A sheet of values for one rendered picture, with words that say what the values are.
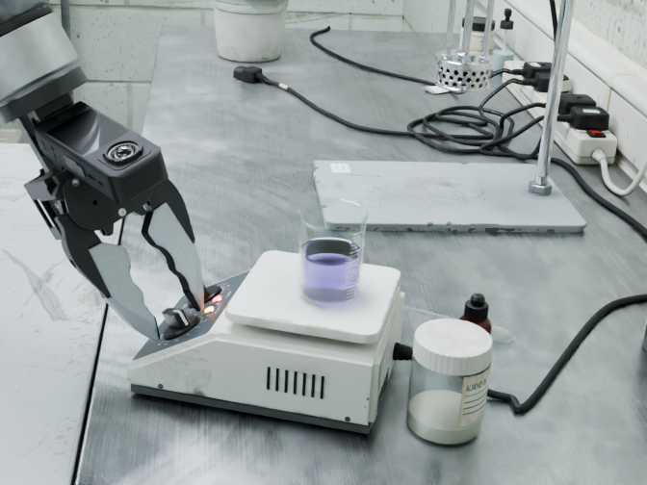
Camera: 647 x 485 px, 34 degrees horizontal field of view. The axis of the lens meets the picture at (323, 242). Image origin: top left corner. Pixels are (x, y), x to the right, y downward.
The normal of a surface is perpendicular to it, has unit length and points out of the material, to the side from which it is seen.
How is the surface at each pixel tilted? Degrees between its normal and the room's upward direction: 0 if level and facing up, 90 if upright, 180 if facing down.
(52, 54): 63
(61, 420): 0
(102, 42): 90
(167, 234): 68
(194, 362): 90
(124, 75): 90
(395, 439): 0
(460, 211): 0
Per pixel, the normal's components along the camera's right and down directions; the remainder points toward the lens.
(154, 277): 0.05, -0.91
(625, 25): -0.99, 0.00
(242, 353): -0.22, 0.40
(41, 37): 0.65, -0.11
